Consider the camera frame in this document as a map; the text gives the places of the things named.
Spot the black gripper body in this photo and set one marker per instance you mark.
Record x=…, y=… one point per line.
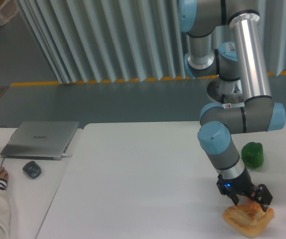
x=240, y=185

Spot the silver closed laptop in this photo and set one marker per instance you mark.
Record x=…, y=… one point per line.
x=40, y=140

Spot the corrugated metal panel barrier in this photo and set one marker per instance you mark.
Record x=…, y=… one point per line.
x=129, y=39

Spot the dark grey 3D mouse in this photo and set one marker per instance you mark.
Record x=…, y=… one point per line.
x=32, y=169

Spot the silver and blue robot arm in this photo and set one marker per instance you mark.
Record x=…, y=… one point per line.
x=224, y=40

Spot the green bell pepper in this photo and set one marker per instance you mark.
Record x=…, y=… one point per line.
x=252, y=154

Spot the triangular golden bread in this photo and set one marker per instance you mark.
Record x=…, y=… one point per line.
x=248, y=219

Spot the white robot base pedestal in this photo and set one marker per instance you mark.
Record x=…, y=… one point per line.
x=227, y=93

